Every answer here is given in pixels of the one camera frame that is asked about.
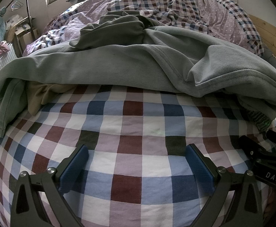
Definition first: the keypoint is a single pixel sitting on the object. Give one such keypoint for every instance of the black clothes rack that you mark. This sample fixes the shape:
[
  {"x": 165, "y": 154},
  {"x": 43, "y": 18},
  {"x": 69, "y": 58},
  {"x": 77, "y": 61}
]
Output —
[{"x": 28, "y": 9}]

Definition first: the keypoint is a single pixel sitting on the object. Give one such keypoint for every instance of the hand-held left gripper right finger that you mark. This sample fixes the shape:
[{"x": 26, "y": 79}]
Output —
[{"x": 199, "y": 170}]

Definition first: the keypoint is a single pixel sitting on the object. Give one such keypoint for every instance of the beige cloth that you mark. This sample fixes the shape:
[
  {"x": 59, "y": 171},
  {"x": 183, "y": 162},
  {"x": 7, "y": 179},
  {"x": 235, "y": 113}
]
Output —
[{"x": 43, "y": 94}]

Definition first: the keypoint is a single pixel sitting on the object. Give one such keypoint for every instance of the green striped cloth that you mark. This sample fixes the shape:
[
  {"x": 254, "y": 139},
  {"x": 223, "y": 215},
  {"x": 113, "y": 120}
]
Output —
[{"x": 258, "y": 120}]

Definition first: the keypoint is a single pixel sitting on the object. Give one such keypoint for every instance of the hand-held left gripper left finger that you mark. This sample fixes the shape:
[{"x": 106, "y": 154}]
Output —
[{"x": 74, "y": 169}]

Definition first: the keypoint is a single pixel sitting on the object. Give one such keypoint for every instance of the checked purple duvet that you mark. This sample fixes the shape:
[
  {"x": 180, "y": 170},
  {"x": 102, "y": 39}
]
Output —
[{"x": 175, "y": 4}]

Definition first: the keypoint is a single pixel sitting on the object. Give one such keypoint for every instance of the grey-green pants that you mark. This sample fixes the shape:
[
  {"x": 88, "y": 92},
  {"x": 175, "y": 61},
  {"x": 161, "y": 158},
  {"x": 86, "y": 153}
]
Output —
[{"x": 69, "y": 63}]

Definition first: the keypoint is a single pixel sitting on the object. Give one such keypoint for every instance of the checked bed sheet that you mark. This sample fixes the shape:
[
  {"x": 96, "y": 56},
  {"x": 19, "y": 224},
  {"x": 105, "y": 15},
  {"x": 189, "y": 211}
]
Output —
[{"x": 128, "y": 123}]

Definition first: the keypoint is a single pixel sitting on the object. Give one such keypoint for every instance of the cardboard box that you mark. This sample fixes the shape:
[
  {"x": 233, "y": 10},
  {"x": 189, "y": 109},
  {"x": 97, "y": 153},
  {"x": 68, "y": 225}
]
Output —
[{"x": 25, "y": 36}]

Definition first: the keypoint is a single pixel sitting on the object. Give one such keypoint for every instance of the grey-green shirt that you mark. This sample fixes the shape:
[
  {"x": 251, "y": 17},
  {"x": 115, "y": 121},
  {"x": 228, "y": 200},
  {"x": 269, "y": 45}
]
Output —
[{"x": 119, "y": 28}]

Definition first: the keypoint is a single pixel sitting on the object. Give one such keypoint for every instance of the white striped bag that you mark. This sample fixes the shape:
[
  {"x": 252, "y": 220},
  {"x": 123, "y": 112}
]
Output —
[{"x": 3, "y": 63}]

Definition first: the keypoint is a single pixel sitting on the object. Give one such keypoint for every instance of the pale clothes hanger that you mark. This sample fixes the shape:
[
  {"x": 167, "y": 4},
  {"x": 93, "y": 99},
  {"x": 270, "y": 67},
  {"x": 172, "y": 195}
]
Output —
[{"x": 17, "y": 4}]

